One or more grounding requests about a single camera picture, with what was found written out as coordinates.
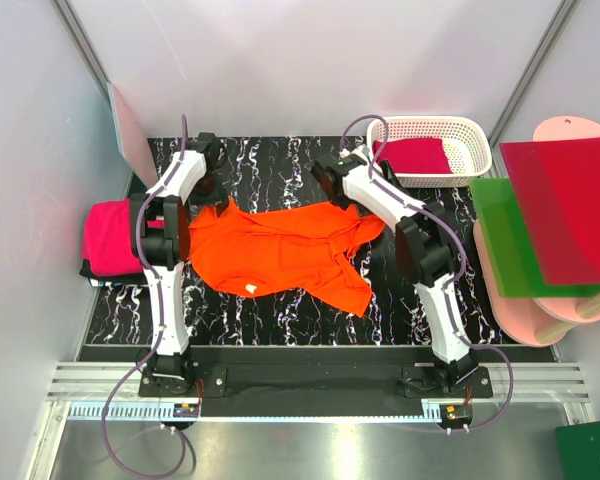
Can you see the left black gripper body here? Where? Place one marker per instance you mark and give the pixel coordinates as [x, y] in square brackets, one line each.
[209, 192]

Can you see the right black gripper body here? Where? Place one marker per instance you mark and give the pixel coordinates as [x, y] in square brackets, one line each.
[343, 202]

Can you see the orange t shirt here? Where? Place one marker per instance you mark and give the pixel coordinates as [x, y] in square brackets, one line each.
[257, 254]

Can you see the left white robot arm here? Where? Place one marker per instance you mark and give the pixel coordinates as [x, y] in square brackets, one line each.
[160, 240]

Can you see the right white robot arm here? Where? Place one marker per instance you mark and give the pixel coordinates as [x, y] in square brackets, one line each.
[428, 252]

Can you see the dark red t shirt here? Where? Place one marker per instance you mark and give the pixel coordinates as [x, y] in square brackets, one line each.
[416, 156]

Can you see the white plastic basket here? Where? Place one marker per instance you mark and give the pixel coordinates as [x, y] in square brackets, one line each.
[464, 142]

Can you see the folded pink t shirt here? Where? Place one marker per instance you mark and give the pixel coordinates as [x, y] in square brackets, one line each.
[106, 244]

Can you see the folded black t shirt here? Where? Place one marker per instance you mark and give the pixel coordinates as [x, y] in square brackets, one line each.
[100, 280]

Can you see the green plastic board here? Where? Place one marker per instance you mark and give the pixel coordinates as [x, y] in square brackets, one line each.
[513, 260]

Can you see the red plastic board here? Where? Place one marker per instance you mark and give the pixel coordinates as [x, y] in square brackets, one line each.
[557, 187]

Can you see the pink wooden stand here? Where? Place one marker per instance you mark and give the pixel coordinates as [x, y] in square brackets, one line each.
[535, 322]

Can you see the dark green board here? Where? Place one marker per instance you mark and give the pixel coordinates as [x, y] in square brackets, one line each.
[579, 449]

